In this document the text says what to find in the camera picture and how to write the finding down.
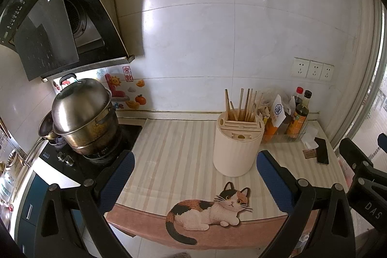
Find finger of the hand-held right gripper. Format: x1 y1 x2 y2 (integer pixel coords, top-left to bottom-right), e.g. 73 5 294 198
377 133 387 153
339 138 375 177

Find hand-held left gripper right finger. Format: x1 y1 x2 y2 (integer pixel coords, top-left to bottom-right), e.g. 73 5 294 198
256 150 356 258

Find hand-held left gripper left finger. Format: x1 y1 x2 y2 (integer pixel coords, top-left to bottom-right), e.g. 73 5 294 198
35 150 135 258

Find cream round utensil holder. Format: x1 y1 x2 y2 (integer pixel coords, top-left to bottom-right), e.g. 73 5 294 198
213 111 265 177

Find bunch of bamboo chopsticks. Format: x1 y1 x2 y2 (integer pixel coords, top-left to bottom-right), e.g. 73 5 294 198
224 88 264 122

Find black smartphone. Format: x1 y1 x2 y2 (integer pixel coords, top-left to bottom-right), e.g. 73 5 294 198
314 137 329 165

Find black gas stove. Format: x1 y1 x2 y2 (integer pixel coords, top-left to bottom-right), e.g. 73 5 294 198
39 123 143 186

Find clear plastic tray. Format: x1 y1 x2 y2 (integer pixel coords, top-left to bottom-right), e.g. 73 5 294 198
261 119 309 144

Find steel stockpot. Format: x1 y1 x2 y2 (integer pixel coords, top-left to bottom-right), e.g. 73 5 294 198
53 108 120 156

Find orange bottle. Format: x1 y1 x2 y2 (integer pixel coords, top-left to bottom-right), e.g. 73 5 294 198
262 116 277 144

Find striped cat print mat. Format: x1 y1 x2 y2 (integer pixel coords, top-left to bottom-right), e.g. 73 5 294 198
106 118 342 251

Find black cap sauce bottle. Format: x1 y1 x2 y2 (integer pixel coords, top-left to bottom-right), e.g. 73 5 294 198
286 90 313 139

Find white packet with blue logo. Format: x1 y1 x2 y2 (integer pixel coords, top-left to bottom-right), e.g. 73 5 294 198
270 94 286 128

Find red cap sauce bottle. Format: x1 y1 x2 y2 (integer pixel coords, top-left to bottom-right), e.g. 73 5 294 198
292 87 304 113

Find steel pot lid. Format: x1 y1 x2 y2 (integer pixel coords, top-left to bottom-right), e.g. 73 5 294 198
51 74 112 134

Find clear plastic bag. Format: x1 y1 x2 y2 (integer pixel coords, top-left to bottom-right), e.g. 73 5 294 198
257 86 295 113

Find steel frying pan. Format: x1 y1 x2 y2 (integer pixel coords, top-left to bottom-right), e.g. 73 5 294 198
26 111 61 166

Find blue kitchen cabinet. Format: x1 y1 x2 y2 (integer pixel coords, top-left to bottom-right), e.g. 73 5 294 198
14 173 85 246

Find black range hood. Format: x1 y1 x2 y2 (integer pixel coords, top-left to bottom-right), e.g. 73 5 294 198
0 0 135 81

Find grey window frame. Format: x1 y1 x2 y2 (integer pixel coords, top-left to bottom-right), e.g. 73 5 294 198
329 0 387 150

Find white wall outlet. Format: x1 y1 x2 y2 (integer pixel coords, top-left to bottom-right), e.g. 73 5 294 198
291 58 309 78
306 60 323 80
320 63 335 81

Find colourful wall stickers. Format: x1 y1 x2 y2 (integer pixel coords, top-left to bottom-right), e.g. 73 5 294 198
50 66 147 110

